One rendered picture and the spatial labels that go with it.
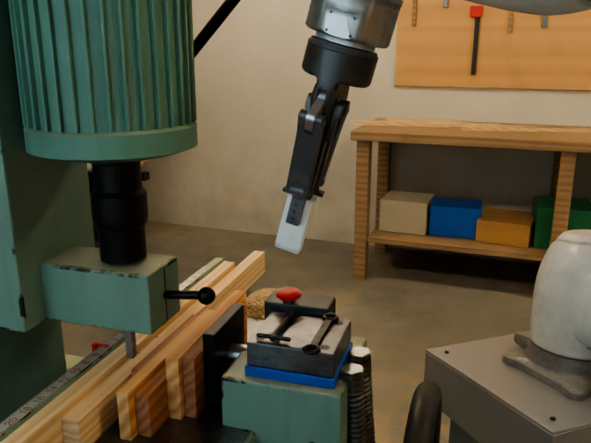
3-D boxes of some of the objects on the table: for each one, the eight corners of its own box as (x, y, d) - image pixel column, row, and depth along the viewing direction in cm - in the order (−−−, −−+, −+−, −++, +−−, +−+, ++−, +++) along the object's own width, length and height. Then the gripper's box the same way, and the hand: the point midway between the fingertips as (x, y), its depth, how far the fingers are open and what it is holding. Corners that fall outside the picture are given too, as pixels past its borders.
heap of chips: (310, 324, 93) (310, 307, 93) (233, 314, 97) (232, 297, 96) (324, 302, 101) (324, 286, 100) (252, 294, 105) (252, 278, 104)
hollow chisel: (133, 359, 73) (129, 319, 72) (126, 358, 73) (123, 318, 72) (137, 355, 74) (134, 316, 73) (130, 354, 74) (127, 315, 73)
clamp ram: (266, 415, 70) (265, 342, 67) (205, 404, 72) (201, 333, 69) (289, 375, 78) (289, 309, 76) (235, 366, 80) (232, 302, 78)
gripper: (326, 33, 71) (276, 223, 79) (293, 30, 59) (237, 255, 67) (390, 51, 69) (331, 243, 77) (368, 52, 57) (302, 279, 65)
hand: (295, 221), depth 71 cm, fingers closed
